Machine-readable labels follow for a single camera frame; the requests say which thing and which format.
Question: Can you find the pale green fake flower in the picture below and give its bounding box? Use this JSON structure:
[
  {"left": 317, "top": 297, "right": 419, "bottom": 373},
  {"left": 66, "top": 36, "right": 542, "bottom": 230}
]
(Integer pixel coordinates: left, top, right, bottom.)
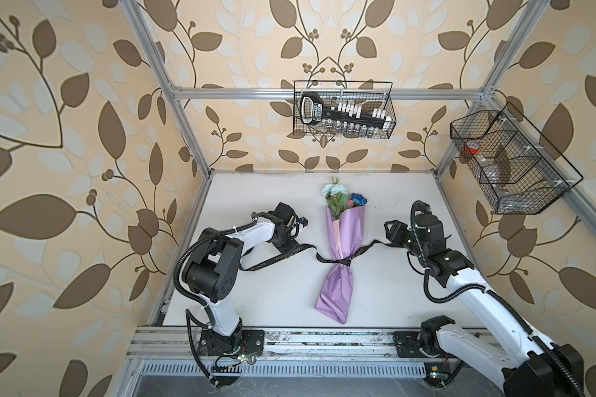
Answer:
[{"left": 321, "top": 177, "right": 349, "bottom": 199}]

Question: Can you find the blue fake rose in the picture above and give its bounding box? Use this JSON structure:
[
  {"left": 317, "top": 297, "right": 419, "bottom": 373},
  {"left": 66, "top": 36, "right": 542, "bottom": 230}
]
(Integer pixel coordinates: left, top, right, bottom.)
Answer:
[{"left": 351, "top": 194, "right": 368, "bottom": 207}]

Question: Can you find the pink purple wrapping paper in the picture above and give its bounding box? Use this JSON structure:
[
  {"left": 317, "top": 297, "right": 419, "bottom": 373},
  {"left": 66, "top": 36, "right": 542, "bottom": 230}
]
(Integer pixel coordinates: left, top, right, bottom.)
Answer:
[{"left": 315, "top": 206, "right": 365, "bottom": 324}]

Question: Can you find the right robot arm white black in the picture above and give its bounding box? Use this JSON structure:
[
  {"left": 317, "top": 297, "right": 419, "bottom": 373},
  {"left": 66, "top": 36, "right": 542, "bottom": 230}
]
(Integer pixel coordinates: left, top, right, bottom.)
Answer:
[{"left": 384, "top": 209, "right": 584, "bottom": 396}]

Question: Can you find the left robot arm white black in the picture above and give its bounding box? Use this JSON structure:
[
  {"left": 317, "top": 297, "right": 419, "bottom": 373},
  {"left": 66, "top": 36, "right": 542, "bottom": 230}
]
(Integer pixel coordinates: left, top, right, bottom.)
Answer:
[{"left": 172, "top": 203, "right": 308, "bottom": 354}]

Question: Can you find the red capped clear bottle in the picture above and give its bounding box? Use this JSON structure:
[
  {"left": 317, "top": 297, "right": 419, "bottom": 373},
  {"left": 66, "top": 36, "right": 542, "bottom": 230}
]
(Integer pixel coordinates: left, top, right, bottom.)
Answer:
[{"left": 461, "top": 141, "right": 511, "bottom": 185}]

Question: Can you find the black socket tool set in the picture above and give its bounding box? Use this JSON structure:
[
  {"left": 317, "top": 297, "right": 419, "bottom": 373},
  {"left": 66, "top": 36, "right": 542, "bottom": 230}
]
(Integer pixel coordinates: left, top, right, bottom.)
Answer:
[{"left": 293, "top": 90, "right": 397, "bottom": 131}]

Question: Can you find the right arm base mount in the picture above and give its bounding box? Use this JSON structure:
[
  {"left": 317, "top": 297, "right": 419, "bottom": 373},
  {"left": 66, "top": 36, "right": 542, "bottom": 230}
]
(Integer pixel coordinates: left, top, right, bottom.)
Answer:
[{"left": 392, "top": 330, "right": 456, "bottom": 361}]

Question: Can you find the right black wire basket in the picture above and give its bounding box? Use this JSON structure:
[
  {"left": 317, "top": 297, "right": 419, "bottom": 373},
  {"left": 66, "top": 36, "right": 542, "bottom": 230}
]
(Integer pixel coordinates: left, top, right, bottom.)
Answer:
[{"left": 450, "top": 103, "right": 584, "bottom": 215}]

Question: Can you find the black wire basket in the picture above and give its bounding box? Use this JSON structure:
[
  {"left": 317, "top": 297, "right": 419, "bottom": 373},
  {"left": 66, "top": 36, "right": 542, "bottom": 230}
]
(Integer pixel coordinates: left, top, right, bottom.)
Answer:
[
  {"left": 450, "top": 103, "right": 584, "bottom": 215},
  {"left": 292, "top": 79, "right": 397, "bottom": 139}
]

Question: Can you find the back black wire basket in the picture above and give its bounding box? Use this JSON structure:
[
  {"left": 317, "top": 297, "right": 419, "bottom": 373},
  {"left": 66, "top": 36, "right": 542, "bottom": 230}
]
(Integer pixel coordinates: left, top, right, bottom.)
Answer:
[{"left": 292, "top": 79, "right": 397, "bottom": 139}]

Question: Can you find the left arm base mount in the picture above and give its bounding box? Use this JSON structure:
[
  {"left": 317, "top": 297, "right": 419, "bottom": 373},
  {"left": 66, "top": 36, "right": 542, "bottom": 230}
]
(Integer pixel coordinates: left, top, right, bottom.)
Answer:
[{"left": 199, "top": 329, "right": 265, "bottom": 357}]

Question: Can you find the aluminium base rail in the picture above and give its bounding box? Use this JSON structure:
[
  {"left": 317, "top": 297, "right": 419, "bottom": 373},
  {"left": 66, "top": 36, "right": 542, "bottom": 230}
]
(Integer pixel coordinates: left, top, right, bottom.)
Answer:
[{"left": 128, "top": 327, "right": 537, "bottom": 363}]

